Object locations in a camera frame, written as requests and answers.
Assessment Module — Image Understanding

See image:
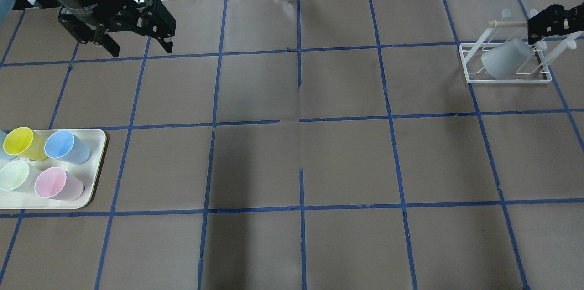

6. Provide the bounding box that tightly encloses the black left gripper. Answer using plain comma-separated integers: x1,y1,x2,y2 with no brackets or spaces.
58,0,177,57

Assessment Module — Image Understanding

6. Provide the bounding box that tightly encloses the grey white plastic cup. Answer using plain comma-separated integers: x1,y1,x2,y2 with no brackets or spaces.
480,38,533,79

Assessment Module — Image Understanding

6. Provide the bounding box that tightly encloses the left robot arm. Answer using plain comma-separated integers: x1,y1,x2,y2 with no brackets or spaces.
1,0,177,57

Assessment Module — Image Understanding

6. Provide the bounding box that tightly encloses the blue plastic cup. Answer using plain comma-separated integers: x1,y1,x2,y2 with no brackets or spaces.
44,130,90,165

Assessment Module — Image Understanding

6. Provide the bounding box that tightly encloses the yellow plastic cup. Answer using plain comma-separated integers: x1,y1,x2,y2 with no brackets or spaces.
3,127,48,161

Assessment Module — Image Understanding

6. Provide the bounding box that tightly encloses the pink plastic cup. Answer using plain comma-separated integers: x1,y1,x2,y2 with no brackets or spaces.
35,167,85,201

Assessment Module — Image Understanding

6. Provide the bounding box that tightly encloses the pale green plastic cup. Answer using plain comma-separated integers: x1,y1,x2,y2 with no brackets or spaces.
0,161,42,193

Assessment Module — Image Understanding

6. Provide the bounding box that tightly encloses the cream plastic tray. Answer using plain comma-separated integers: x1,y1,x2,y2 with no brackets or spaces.
0,129,108,210

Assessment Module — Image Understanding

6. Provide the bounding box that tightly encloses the white wire cup rack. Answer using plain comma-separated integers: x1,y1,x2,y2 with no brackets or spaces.
458,5,584,84

